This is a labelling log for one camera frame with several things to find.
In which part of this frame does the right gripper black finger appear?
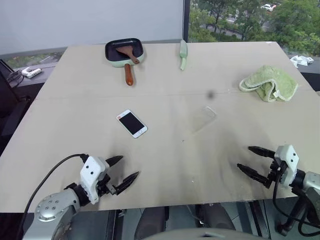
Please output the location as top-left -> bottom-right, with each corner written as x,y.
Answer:
247,146 -> 277,159
236,163 -> 273,190

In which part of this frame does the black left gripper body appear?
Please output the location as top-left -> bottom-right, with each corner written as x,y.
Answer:
96,173 -> 120,198

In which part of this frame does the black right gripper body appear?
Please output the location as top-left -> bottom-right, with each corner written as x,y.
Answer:
266,159 -> 287,189

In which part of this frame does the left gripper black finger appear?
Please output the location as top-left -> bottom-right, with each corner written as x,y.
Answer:
104,155 -> 125,169
114,171 -> 140,196

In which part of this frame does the white smartphone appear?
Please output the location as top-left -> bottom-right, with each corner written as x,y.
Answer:
115,109 -> 149,140

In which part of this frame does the clear phone case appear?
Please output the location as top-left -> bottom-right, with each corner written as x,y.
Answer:
186,106 -> 217,135

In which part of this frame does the green towel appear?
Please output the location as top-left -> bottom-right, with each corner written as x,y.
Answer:
238,64 -> 299,103

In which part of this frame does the crumpled white wrapper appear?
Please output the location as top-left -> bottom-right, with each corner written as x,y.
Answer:
289,54 -> 315,68

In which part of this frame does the brown wooden spatula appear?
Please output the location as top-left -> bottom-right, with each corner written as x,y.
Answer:
115,46 -> 140,65

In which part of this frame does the white power strip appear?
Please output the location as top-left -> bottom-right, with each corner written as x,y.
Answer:
21,67 -> 42,79

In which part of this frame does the pale green brush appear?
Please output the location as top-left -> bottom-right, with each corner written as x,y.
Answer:
179,39 -> 189,71

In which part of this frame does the white window blind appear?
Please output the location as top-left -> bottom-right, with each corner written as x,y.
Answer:
0,0 -> 185,56

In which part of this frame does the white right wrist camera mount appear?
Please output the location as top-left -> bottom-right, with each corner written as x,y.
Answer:
274,144 -> 300,188

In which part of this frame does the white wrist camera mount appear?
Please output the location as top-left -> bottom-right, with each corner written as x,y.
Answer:
274,144 -> 300,188
79,156 -> 110,205

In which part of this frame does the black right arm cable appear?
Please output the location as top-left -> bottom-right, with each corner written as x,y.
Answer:
271,172 -> 320,237

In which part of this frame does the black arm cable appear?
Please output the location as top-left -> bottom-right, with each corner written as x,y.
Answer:
21,153 -> 90,218
271,172 -> 320,237

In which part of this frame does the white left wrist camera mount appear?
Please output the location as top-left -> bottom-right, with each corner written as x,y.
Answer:
79,156 -> 110,205

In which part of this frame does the dark table frame bar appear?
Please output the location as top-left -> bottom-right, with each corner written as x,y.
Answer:
247,199 -> 272,240
106,209 -> 126,240

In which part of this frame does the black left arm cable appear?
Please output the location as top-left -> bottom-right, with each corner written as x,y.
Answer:
21,153 -> 90,218

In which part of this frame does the green pan with wooden handle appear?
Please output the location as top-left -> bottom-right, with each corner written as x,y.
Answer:
104,37 -> 146,87

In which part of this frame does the black cable bundle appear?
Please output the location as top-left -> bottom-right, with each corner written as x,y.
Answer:
6,69 -> 26,88

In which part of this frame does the black window frame post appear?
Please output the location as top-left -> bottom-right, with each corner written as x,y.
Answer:
181,0 -> 191,42

